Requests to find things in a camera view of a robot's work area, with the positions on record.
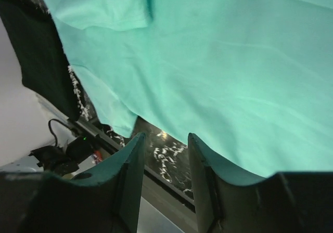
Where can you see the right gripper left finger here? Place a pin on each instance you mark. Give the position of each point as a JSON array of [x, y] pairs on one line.
[[110, 192]]

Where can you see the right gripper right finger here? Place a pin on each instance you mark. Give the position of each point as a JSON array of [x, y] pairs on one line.
[[227, 197]]

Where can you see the turquoise t shirt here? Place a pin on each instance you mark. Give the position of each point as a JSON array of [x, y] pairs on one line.
[[252, 78]]

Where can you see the folded black t shirt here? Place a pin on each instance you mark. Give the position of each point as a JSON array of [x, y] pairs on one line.
[[44, 66]]

